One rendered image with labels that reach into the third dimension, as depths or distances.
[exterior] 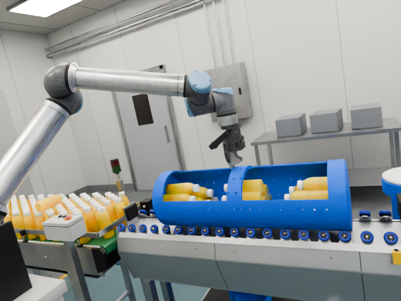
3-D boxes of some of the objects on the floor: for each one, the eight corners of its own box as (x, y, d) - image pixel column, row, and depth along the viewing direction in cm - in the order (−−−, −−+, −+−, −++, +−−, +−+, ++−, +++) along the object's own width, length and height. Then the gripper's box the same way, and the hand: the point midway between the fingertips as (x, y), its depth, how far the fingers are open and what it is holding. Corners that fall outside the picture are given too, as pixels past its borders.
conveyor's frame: (139, 392, 174) (101, 250, 158) (-17, 336, 250) (-53, 236, 234) (179, 329, 216) (153, 212, 200) (36, 297, 292) (8, 211, 276)
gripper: (236, 125, 130) (243, 172, 133) (242, 122, 138) (249, 166, 141) (217, 128, 134) (225, 174, 137) (225, 124, 142) (232, 168, 145)
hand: (231, 168), depth 140 cm, fingers closed, pressing on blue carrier
